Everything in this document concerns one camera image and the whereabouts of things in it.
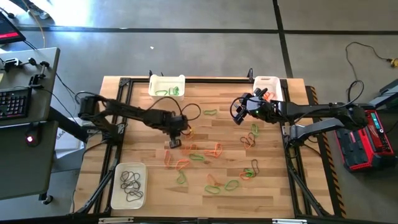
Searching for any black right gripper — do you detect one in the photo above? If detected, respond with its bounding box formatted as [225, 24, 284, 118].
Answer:
[233, 87, 277, 126]

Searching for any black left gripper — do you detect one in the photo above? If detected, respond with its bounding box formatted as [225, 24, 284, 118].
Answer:
[167, 114, 190, 149]

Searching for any white plastic basket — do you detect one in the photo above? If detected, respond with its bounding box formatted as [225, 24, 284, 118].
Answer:
[147, 73, 187, 103]
[110, 161, 149, 211]
[252, 75, 284, 103]

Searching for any yellow black hazard tape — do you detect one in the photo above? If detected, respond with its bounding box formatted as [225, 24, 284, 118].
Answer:
[306, 85, 348, 218]

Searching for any red black power station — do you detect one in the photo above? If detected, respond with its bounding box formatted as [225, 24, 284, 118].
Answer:
[335, 108, 397, 172]

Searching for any grey device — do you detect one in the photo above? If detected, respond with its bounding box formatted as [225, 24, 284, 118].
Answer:
[368, 78, 398, 109]

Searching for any black computer mouse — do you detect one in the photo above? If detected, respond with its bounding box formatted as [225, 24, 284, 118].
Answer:
[25, 123, 41, 147]

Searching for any grey desk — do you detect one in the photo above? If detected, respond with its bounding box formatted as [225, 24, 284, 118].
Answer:
[0, 120, 59, 200]
[0, 47, 61, 127]

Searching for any black backlit keyboard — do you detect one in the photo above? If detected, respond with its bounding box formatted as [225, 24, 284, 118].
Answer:
[0, 86, 33, 121]

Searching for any white black desk clamp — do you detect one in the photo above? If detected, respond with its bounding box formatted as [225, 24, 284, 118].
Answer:
[2, 57, 22, 71]

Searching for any person's foot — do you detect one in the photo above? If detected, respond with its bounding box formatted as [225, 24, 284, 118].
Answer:
[29, 7, 52, 19]

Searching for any dark screen with red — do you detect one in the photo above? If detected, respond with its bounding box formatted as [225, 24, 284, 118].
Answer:
[0, 11, 27, 45]

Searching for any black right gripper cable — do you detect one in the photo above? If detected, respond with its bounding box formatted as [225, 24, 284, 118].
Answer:
[229, 95, 249, 121]

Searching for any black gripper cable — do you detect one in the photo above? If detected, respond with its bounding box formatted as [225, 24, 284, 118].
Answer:
[145, 95, 202, 132]
[229, 95, 249, 121]

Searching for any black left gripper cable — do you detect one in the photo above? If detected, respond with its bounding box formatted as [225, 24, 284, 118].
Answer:
[145, 95, 202, 132]

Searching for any silver metal bracket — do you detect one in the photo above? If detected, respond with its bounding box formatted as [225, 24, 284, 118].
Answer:
[272, 218, 308, 224]
[98, 217, 135, 224]

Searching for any black arm base cable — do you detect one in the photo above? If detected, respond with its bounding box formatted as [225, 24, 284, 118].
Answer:
[346, 80, 365, 105]

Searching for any black floor cable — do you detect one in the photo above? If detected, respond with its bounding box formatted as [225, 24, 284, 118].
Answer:
[345, 41, 394, 82]

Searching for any tan floor cable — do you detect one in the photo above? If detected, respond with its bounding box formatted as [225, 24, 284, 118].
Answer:
[29, 9, 47, 49]

